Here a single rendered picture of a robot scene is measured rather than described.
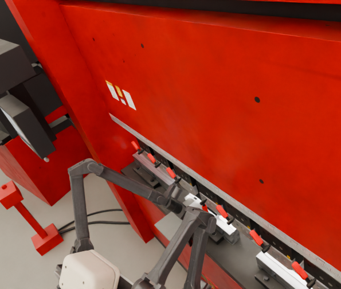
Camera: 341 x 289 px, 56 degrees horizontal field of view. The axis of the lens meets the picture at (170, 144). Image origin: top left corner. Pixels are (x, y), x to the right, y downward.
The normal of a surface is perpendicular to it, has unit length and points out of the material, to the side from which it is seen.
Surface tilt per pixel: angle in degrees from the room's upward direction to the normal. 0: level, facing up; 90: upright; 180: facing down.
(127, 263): 0
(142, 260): 0
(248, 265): 0
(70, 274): 48
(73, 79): 90
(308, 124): 90
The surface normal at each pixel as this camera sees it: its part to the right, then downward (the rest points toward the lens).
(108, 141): 0.57, 0.36
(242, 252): -0.27, -0.76
